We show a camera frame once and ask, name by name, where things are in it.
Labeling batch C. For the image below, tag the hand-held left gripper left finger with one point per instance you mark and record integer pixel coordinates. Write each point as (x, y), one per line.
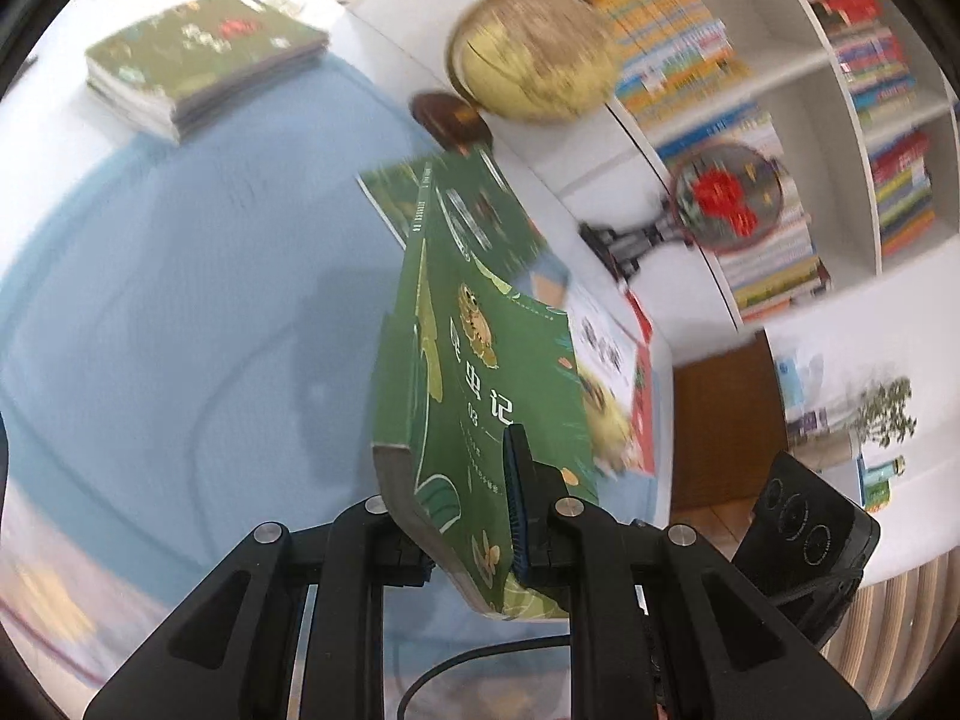
(352, 615)

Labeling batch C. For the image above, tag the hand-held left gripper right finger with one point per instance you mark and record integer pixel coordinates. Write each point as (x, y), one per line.
(517, 506)

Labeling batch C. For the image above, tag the green book yellow insect picture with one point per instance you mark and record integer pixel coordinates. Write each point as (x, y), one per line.
(480, 405)

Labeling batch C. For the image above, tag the stack of books olive cover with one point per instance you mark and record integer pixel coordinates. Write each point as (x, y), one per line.
(202, 45)

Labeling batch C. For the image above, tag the rows of shelved books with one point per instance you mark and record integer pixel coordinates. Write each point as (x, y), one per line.
(675, 37)

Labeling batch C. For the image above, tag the colourful small box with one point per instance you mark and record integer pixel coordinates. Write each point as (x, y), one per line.
(883, 484)

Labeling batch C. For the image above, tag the brown wooden cabinet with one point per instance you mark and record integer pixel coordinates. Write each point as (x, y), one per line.
(727, 427)

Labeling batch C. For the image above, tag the small potted plant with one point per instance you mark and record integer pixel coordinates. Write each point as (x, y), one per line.
(885, 416)

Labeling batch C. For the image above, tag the blue white packet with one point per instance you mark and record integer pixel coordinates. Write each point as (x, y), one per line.
(799, 379)

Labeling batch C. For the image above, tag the wooden slatted furniture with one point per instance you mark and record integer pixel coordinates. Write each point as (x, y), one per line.
(900, 637)

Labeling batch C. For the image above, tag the thin red book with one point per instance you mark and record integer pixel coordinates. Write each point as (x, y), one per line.
(643, 405)

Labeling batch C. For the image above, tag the white yellow picture book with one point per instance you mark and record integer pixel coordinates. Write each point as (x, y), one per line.
(600, 360)

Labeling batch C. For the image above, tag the green illustrated book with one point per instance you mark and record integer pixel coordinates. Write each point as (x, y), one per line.
(480, 217)

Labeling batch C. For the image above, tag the round red flower fan ornament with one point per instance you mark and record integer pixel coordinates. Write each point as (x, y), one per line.
(724, 195)

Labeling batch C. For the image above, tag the light blue textured mat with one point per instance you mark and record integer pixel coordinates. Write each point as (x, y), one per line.
(187, 315)

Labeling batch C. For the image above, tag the white bookshelf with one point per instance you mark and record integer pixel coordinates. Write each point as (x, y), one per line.
(825, 127)

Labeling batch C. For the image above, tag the antique yellow globe on stand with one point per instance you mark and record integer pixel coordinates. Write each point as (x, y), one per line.
(532, 52)

